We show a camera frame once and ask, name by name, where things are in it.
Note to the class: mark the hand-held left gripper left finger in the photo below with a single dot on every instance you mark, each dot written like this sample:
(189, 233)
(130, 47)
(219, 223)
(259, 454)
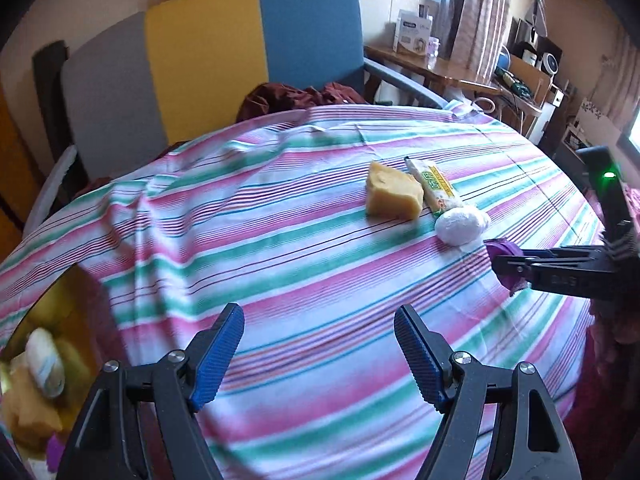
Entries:
(215, 355)

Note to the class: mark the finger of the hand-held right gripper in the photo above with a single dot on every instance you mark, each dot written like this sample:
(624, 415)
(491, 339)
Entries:
(560, 277)
(565, 251)

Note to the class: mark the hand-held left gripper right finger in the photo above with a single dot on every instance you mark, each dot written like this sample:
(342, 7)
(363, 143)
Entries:
(420, 355)

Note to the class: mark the purple cloth piece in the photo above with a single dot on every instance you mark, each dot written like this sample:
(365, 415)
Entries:
(515, 285)

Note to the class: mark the white plastic snack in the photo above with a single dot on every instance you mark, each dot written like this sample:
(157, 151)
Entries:
(45, 365)

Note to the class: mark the purple snack packet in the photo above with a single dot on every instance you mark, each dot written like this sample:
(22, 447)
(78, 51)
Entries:
(56, 455)

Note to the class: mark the yellow sponge cake block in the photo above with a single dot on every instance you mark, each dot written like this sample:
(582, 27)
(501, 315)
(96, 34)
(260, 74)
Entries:
(392, 192)
(30, 415)

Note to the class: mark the white wrapped ball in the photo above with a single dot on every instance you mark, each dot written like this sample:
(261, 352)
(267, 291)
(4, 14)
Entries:
(457, 225)

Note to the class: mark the red knitted cloth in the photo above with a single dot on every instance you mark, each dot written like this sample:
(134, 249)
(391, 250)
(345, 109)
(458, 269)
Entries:
(600, 390)

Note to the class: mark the striped tablecloth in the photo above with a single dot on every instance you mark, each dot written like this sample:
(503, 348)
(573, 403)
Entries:
(250, 240)

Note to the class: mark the green label snack packet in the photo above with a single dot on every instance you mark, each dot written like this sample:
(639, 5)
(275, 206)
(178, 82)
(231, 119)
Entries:
(437, 187)

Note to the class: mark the white round speaker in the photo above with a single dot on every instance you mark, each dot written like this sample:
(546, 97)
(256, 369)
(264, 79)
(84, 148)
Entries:
(549, 62)

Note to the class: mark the blue ball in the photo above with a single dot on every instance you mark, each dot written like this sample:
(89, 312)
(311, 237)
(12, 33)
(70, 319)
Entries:
(506, 58)

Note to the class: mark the wooden desk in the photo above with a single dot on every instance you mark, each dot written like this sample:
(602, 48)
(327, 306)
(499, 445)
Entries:
(450, 72)

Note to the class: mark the patterned curtain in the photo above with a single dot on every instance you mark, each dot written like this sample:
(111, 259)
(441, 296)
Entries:
(480, 10)

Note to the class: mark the small pink bottle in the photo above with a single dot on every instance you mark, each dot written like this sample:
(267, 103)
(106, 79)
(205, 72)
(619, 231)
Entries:
(434, 51)

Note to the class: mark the maroon cloth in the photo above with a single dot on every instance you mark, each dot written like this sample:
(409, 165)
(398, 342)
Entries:
(280, 100)

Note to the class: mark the white printed box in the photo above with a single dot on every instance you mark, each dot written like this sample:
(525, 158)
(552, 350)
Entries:
(410, 32)

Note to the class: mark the grey yellow blue armchair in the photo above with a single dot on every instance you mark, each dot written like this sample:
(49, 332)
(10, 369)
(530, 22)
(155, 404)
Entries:
(310, 30)

